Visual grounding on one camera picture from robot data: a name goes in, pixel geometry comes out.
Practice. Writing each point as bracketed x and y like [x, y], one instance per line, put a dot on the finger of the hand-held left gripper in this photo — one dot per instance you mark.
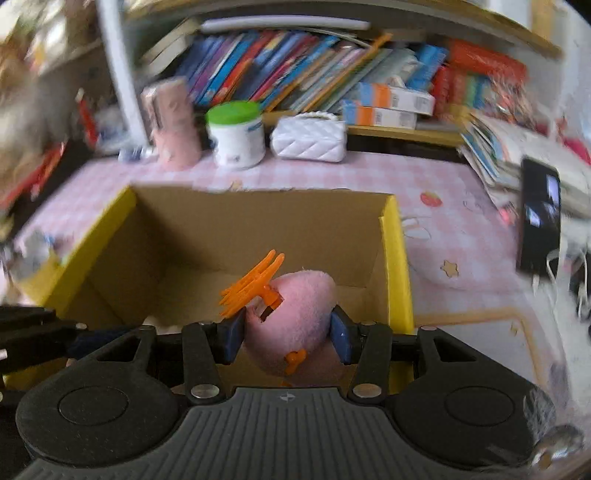
[41, 344]
[27, 315]

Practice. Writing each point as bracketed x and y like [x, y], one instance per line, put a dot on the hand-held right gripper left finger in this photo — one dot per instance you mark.
[231, 339]

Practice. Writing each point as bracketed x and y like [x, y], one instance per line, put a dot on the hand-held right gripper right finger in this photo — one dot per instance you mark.
[342, 337]

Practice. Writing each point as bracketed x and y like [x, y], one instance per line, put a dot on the pink plush toy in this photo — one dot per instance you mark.
[295, 318]

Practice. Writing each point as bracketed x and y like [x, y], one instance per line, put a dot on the yellow cardboard box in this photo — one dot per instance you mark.
[194, 230]

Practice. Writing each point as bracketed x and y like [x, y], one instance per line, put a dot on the pink checkered tablecloth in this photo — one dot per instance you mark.
[443, 258]

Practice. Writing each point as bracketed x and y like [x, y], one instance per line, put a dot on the red foil packets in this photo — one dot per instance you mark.
[32, 175]

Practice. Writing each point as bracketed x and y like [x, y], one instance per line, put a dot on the dark blue spray bottle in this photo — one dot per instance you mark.
[134, 153]

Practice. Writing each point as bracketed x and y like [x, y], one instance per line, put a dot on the white quilted purse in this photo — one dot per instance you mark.
[308, 138]

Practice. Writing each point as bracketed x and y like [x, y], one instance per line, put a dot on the white jar with green lid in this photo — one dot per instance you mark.
[236, 136]

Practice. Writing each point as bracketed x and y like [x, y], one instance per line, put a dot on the red figure pen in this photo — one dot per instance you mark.
[87, 120]

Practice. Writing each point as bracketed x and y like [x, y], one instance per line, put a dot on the orange and white carton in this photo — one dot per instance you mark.
[397, 98]
[378, 117]

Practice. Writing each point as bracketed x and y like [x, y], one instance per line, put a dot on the pink humidifier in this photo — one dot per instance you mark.
[173, 124]

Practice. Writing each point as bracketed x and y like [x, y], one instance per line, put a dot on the black smartphone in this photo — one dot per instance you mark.
[540, 217]

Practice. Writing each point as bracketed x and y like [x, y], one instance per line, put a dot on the stack of magazines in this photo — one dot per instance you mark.
[494, 152]

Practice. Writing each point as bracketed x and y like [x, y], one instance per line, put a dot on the white bookshelf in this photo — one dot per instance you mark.
[121, 83]

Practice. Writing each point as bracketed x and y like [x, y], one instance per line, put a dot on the row of colourful books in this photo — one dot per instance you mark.
[286, 69]

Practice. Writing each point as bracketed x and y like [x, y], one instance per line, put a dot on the thick books lying flat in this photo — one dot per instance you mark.
[168, 46]

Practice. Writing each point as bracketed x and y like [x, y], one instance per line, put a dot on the stack of red boxes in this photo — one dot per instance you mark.
[485, 69]

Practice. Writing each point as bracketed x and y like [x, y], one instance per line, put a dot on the flat white tablet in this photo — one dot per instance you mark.
[286, 25]

